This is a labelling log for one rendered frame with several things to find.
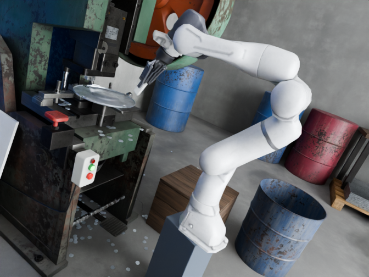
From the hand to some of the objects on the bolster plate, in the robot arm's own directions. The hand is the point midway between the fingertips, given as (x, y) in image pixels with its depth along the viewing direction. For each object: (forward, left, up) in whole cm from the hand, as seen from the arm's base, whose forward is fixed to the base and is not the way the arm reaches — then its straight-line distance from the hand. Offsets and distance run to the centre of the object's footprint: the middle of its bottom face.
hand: (140, 87), depth 113 cm
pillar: (+33, +19, -16) cm, 41 cm away
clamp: (+24, +25, -19) cm, 40 cm away
